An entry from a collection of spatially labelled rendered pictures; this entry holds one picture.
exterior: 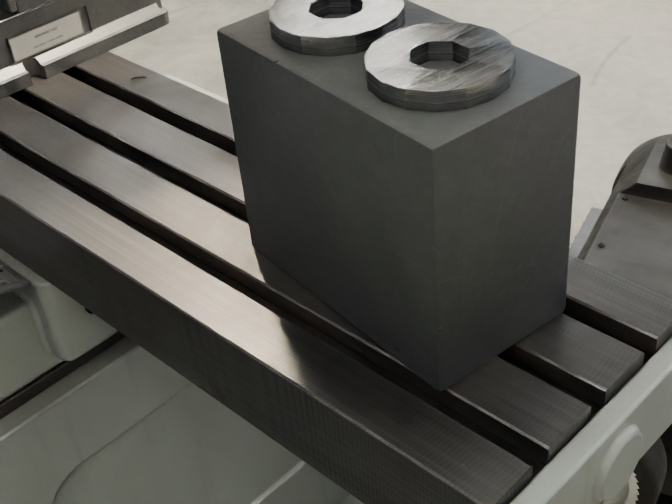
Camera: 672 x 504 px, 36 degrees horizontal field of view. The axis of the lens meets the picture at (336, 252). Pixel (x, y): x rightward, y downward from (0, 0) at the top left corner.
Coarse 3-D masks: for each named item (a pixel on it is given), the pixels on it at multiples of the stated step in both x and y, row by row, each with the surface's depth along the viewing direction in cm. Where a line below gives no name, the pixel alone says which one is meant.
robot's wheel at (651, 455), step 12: (660, 444) 109; (648, 456) 106; (660, 456) 108; (636, 468) 107; (648, 468) 106; (660, 468) 108; (636, 480) 108; (648, 480) 107; (660, 480) 109; (624, 492) 112; (636, 492) 109; (648, 492) 108; (660, 492) 110
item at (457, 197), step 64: (320, 0) 69; (384, 0) 68; (256, 64) 67; (320, 64) 64; (384, 64) 61; (448, 64) 63; (512, 64) 60; (256, 128) 71; (320, 128) 64; (384, 128) 58; (448, 128) 57; (512, 128) 59; (576, 128) 63; (256, 192) 76; (320, 192) 68; (384, 192) 61; (448, 192) 58; (512, 192) 62; (320, 256) 72; (384, 256) 64; (448, 256) 60; (512, 256) 65; (384, 320) 68; (448, 320) 63; (512, 320) 68; (448, 384) 67
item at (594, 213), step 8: (592, 208) 167; (592, 216) 166; (584, 224) 164; (592, 224) 164; (584, 232) 162; (576, 240) 161; (584, 240) 161; (576, 248) 159; (576, 256) 158; (664, 496) 121
